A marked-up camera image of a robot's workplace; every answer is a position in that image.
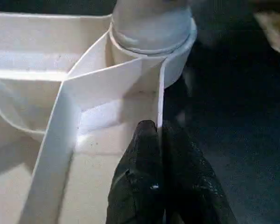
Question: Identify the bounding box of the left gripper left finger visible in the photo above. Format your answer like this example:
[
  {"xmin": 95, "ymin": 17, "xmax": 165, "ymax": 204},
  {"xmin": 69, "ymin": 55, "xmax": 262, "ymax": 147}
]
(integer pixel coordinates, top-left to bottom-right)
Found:
[{"xmin": 106, "ymin": 119, "xmax": 166, "ymax": 224}]

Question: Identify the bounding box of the white plastic table top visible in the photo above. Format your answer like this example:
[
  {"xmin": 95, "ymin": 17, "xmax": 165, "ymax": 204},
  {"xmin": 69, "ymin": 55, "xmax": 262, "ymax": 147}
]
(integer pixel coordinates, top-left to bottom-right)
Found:
[{"xmin": 0, "ymin": 11, "xmax": 198, "ymax": 224}]

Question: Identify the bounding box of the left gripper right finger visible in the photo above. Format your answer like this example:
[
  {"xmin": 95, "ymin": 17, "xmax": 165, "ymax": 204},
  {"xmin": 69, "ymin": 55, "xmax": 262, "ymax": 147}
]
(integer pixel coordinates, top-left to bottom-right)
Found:
[{"xmin": 162, "ymin": 126, "xmax": 238, "ymax": 224}]

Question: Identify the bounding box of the white plastic table leg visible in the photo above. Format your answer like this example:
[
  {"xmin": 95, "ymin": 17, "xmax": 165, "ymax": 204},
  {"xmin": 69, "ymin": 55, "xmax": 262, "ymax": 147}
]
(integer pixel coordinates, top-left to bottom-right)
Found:
[{"xmin": 109, "ymin": 0, "xmax": 195, "ymax": 55}]

